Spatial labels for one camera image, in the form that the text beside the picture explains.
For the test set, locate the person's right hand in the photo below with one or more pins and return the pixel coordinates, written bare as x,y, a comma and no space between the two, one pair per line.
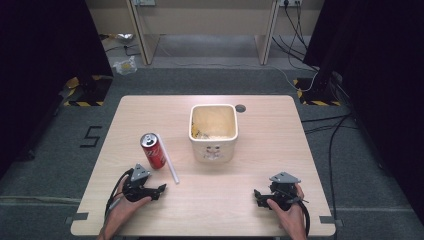
291,218

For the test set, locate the black curtain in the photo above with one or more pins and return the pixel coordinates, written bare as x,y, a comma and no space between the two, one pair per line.
383,66
40,53

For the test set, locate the person's left hand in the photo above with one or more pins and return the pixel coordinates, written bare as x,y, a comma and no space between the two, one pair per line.
124,208

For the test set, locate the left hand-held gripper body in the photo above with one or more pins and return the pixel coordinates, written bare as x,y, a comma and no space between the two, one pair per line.
136,191

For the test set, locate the white power strip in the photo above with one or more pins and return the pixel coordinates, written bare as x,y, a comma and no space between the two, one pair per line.
143,2

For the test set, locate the white square bin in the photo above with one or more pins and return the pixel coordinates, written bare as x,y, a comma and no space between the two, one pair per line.
213,148

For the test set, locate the white drinking straw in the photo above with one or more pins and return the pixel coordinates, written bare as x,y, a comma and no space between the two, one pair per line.
168,160

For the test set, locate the stand base with hazard tape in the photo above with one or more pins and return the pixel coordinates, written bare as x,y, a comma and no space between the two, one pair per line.
88,91
316,93

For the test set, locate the white wall socket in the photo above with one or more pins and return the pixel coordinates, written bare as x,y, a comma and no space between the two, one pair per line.
289,2

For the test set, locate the crumpled silver foil wrapper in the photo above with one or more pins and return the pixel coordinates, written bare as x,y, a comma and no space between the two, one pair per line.
124,37

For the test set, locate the red soda can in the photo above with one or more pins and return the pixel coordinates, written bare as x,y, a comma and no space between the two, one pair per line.
153,151

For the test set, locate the grey tape strip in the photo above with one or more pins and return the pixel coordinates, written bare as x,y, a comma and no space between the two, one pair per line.
80,216
328,220

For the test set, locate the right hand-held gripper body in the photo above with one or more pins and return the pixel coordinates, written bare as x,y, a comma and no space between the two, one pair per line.
283,195

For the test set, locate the crumpled clear plastic bag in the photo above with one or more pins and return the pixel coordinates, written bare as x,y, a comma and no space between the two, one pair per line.
126,66

